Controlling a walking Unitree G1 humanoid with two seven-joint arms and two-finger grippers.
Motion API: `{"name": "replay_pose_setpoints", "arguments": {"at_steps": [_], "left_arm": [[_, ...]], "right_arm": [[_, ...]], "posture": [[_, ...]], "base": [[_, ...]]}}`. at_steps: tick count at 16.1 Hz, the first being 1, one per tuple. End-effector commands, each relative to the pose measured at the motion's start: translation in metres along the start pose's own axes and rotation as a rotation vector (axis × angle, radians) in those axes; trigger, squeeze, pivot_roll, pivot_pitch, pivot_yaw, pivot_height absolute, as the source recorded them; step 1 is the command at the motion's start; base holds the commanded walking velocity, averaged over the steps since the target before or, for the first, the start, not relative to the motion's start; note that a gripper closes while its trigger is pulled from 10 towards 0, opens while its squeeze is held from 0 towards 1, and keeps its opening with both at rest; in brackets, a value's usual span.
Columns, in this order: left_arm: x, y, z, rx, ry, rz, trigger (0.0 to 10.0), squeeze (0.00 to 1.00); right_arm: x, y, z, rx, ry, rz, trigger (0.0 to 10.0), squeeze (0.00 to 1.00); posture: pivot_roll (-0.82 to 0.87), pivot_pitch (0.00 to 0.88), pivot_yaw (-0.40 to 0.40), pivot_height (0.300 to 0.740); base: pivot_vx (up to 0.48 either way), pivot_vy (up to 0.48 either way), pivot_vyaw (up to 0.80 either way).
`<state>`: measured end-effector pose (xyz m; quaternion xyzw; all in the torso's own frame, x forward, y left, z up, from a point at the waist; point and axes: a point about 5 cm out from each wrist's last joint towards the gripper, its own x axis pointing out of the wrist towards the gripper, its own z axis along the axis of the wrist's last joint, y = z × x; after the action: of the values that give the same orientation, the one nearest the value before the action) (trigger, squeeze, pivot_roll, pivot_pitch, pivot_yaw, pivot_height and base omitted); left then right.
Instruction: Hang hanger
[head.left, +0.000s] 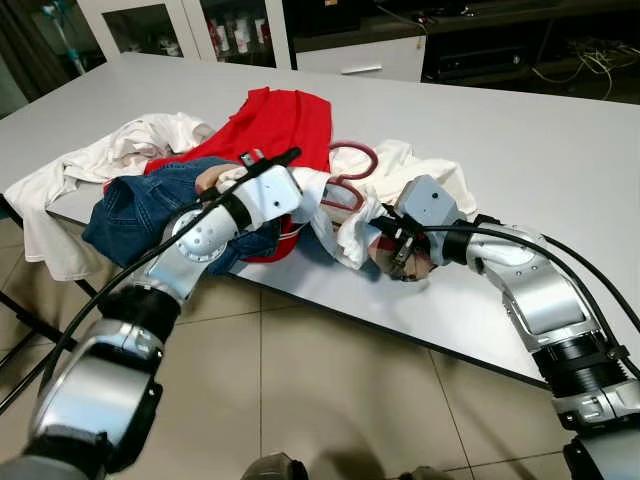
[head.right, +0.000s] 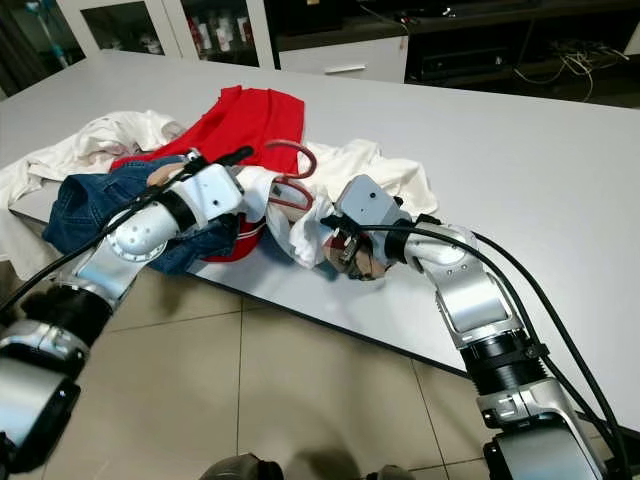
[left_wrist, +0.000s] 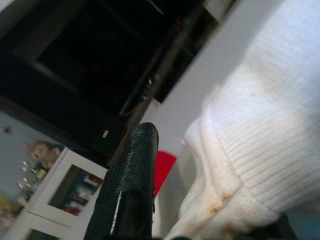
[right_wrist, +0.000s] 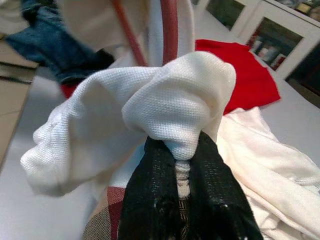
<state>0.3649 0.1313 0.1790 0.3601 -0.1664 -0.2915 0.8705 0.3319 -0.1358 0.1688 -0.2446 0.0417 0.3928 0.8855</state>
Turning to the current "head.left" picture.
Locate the white glass-door cabinet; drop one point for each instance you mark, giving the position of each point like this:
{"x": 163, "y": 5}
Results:
{"x": 192, "y": 20}

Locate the grey robot right foot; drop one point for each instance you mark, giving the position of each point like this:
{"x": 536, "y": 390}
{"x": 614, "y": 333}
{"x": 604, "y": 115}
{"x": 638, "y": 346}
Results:
{"x": 425, "y": 474}

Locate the white plain T-shirt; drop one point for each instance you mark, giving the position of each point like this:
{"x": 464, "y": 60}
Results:
{"x": 60, "y": 185}

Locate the white sweatshirt with print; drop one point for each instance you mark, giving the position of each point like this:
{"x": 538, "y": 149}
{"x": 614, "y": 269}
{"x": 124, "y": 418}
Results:
{"x": 350, "y": 235}

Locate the black table leg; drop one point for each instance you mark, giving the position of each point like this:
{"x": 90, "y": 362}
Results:
{"x": 40, "y": 320}

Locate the dark TV cabinet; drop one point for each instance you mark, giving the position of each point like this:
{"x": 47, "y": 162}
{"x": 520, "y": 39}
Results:
{"x": 480, "y": 65}

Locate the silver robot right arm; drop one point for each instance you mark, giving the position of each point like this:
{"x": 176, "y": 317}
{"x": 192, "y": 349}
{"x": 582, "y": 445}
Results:
{"x": 540, "y": 300}

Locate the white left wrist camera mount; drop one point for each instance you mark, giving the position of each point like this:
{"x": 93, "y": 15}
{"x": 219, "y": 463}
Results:
{"x": 275, "y": 195}

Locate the red plastic clothes hanger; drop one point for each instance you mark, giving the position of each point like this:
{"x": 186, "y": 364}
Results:
{"x": 375, "y": 158}

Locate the white drawer unit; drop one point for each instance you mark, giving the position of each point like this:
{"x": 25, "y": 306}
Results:
{"x": 330, "y": 55}

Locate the blue denim garment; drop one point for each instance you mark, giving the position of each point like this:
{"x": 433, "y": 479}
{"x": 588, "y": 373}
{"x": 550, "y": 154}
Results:
{"x": 140, "y": 215}

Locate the teal plastic stand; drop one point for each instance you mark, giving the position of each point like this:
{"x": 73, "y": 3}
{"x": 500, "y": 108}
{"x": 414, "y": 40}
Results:
{"x": 55, "y": 12}

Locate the red garment white trim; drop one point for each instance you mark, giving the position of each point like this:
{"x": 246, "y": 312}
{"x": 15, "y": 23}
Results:
{"x": 270, "y": 120}

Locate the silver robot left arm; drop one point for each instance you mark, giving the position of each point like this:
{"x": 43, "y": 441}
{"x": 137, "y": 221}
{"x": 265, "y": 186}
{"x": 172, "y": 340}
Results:
{"x": 205, "y": 240}

